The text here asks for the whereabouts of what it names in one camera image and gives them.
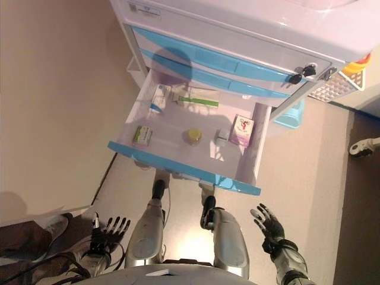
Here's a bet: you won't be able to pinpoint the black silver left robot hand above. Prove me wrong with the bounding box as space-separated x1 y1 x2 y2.
88 211 132 256

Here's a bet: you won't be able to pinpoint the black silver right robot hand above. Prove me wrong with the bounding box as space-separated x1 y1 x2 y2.
250 203 285 243

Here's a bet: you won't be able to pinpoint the blue handled cart drawer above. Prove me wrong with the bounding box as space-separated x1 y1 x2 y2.
139 49 290 99
130 25 308 84
107 68 273 197

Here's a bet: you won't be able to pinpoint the clear capsule bottle green label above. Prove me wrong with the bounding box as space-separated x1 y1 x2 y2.
182 127 202 146

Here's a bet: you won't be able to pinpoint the pink medicine box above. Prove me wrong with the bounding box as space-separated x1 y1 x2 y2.
228 114 255 148

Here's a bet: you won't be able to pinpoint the white medicine bottle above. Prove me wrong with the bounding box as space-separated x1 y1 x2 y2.
214 128 230 147

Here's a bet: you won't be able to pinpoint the blue white medicine box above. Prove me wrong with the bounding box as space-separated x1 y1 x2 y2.
149 84 172 114

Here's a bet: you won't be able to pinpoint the silver left robot leg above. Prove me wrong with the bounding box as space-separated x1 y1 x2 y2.
124 179 167 268

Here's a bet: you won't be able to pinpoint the silver robot leg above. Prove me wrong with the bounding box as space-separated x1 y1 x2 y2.
124 179 167 268
200 195 250 280

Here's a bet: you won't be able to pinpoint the light sneaker shoe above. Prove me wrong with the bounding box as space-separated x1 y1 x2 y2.
44 213 77 249

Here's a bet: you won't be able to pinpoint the silver right robot leg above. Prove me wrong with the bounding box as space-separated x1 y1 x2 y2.
200 195 250 280

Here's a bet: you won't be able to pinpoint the grey robot torso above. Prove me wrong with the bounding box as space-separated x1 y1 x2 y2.
74 261 247 285

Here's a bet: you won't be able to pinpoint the brown trouser leg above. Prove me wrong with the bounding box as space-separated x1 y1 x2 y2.
0 216 90 285

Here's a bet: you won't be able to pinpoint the small green white box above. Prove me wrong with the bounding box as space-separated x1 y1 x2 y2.
132 125 154 147

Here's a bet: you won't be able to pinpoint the blue lidded waste bin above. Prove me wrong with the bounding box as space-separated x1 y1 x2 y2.
271 97 306 130

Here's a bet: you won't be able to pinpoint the long green white box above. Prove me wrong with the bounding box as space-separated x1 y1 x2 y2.
178 93 220 110

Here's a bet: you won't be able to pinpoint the black cart keys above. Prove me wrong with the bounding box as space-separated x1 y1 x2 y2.
287 63 318 87

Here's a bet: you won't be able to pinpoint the white lattice basket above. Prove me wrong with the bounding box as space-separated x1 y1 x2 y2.
308 64 369 102

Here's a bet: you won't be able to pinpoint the white side bin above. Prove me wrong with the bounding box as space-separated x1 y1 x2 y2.
126 56 143 87

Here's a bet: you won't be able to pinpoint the yellow sharps container red lid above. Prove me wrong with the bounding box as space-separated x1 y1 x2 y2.
341 53 373 78

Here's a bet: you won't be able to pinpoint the white medical cart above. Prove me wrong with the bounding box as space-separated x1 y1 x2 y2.
108 0 380 191

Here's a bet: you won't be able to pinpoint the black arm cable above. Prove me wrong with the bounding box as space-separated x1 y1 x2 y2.
0 242 127 285

